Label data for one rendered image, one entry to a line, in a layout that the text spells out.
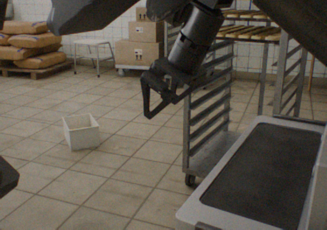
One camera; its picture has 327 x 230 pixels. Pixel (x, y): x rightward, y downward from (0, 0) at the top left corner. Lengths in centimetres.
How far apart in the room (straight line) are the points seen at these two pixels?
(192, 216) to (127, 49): 418
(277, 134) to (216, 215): 18
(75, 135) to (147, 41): 221
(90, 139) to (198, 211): 225
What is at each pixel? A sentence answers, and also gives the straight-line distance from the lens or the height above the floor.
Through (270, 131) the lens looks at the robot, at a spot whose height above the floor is 91.
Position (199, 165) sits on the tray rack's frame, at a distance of 193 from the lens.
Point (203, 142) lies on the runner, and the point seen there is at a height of 23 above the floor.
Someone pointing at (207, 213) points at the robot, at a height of 91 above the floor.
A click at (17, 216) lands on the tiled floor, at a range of 192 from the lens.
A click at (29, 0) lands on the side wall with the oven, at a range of 584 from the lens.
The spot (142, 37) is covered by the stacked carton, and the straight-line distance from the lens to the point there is 438.
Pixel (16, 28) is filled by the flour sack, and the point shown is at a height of 61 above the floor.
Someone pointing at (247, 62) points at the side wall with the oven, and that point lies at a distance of 447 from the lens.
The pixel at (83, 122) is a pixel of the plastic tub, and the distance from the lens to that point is 274.
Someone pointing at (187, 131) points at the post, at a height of 37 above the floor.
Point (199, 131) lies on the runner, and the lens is 193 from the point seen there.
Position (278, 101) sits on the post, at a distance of 157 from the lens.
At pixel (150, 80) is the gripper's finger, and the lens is 54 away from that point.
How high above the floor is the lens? 107
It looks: 19 degrees down
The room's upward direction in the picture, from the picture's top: straight up
